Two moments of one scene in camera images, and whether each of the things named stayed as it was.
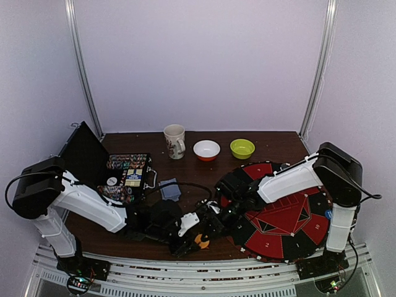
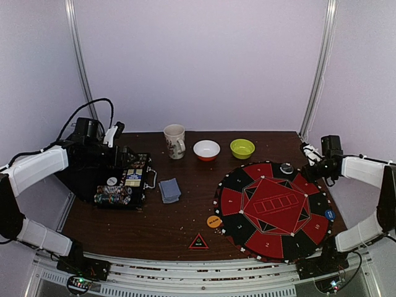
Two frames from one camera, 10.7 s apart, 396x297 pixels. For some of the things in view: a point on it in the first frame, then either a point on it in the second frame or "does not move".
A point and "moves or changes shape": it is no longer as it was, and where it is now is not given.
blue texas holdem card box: (133, 177) does not move
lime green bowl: (242, 148) does not move
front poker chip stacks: (123, 193) does not move
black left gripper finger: (186, 250) → (120, 156)
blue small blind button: (328, 214) does not move
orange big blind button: (203, 241) moves or changes shape
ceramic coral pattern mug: (174, 134) does not move
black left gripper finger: (205, 214) → (129, 155)
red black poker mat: (285, 230) does not move
